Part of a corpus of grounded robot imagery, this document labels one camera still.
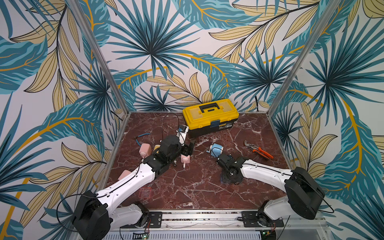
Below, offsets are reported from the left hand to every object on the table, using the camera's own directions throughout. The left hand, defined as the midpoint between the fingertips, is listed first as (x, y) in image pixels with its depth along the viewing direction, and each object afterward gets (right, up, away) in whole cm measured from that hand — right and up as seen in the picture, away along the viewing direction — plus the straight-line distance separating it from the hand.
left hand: (188, 140), depth 77 cm
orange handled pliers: (+45, -9, +21) cm, 51 cm away
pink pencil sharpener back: (-2, -12, +10) cm, 16 cm away
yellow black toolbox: (+16, +14, +19) cm, 28 cm away
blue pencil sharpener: (+16, -7, +12) cm, 21 cm away
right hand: (+22, -23, +9) cm, 33 cm away
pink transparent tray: (-24, -29, +4) cm, 38 cm away
